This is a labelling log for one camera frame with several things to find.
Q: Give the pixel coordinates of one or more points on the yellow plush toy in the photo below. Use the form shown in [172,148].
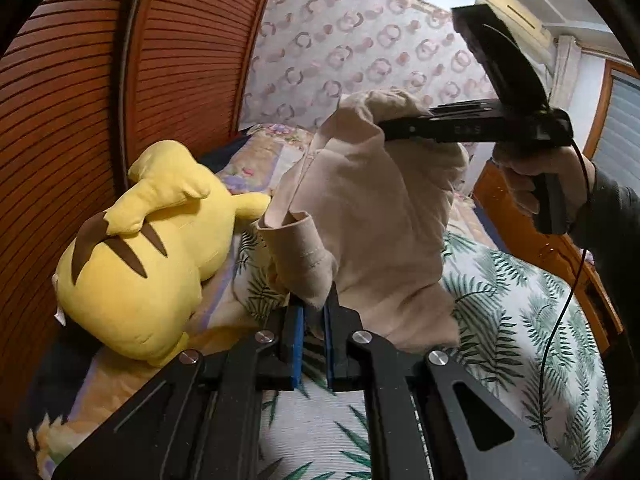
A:
[150,285]

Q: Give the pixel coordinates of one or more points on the cream air conditioner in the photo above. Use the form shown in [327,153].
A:
[520,12]

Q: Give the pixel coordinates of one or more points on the person's right hand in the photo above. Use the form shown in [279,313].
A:
[515,175]

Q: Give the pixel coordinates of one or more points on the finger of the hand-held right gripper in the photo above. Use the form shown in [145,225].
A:
[407,127]

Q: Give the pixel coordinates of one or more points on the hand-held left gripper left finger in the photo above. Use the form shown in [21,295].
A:
[298,345]

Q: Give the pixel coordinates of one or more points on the beige printed t-shirt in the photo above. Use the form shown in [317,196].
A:
[375,210]

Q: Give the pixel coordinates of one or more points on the wooden louvered wardrobe doors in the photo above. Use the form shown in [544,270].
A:
[175,60]

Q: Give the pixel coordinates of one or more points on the grey window blind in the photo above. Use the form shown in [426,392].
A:
[620,125]

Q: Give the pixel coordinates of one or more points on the person's right forearm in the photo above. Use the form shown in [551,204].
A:
[610,220]

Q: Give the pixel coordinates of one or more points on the pale window curtain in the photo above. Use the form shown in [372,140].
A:
[565,75]

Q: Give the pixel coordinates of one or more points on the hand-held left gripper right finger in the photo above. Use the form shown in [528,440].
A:
[329,345]

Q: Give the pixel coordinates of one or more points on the circle print curtain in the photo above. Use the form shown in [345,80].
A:
[325,60]

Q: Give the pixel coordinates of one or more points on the floral blanket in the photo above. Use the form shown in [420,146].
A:
[260,160]

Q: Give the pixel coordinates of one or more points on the wooden cabinet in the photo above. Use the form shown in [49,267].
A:
[487,190]

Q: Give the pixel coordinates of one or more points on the wooden window frame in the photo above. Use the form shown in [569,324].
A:
[602,95]

